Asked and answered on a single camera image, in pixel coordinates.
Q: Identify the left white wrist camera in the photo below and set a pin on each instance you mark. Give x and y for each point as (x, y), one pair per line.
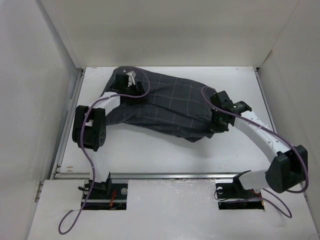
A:
(131, 78)

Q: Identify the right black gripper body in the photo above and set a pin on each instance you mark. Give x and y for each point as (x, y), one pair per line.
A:
(217, 124)

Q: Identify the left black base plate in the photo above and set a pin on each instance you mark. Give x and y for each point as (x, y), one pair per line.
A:
(113, 199)

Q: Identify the dark grey checked pillowcase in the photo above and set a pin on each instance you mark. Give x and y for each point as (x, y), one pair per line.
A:
(173, 106)

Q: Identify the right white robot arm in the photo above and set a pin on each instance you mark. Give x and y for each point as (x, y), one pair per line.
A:
(288, 164)

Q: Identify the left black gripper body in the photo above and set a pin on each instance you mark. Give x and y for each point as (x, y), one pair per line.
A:
(133, 89)

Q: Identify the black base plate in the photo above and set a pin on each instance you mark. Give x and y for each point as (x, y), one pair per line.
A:
(113, 199)
(231, 195)

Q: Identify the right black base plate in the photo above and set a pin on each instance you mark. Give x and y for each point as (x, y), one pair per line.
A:
(231, 195)

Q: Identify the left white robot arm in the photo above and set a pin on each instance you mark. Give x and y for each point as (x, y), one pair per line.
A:
(89, 130)

